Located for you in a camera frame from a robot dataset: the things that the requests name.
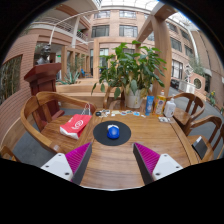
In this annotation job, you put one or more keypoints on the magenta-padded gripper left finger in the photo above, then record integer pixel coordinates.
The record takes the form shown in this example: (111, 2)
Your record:
(60, 165)

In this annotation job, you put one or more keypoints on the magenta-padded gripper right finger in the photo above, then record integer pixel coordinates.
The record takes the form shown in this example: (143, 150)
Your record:
(163, 165)

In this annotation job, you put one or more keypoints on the blue and white computer mouse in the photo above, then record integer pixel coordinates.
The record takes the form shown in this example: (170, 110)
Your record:
(113, 133)

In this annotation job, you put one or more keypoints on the black round mouse pad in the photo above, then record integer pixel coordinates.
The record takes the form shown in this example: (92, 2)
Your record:
(100, 133)

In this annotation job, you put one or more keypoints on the wooden armchair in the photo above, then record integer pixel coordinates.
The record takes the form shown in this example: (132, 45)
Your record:
(181, 116)
(8, 154)
(206, 121)
(106, 100)
(60, 135)

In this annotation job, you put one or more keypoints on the red paper bag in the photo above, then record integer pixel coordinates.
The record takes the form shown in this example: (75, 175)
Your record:
(75, 126)

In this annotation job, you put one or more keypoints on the white tissue packet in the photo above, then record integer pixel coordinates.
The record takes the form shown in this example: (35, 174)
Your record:
(164, 119)

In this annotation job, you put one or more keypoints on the clear pump dispenser bottle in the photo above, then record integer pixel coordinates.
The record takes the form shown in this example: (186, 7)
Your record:
(169, 109)

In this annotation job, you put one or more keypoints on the small round printed sticker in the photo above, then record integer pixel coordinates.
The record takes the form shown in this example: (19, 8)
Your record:
(136, 113)
(123, 113)
(129, 112)

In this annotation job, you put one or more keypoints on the yellow liquid bottle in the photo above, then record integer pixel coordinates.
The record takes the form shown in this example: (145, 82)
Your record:
(159, 105)

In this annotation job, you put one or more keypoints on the blue squeeze tube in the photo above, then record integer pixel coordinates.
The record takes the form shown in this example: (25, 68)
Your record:
(149, 106)

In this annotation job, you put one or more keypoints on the small black round object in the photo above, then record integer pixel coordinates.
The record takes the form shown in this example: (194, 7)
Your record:
(98, 113)

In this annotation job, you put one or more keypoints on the pale yellow card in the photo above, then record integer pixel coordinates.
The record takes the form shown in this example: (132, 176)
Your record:
(115, 113)

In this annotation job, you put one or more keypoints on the wooden planter box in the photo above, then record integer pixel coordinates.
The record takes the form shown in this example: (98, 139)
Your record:
(76, 88)

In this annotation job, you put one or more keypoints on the yellow flower plant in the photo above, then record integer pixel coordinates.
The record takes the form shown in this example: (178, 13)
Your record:
(212, 98)

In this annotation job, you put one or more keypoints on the dark red wooden podium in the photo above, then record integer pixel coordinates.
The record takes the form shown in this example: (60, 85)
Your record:
(45, 78)

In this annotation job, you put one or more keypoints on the spiky agave plant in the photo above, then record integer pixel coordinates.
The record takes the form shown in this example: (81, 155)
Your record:
(70, 77)

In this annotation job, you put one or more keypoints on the white statue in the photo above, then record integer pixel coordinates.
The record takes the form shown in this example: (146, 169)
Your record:
(189, 71)

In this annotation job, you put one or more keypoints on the large potted green plant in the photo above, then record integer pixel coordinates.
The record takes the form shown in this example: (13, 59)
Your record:
(133, 66)

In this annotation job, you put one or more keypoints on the dark bust sculpture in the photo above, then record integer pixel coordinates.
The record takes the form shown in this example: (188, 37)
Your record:
(44, 56)

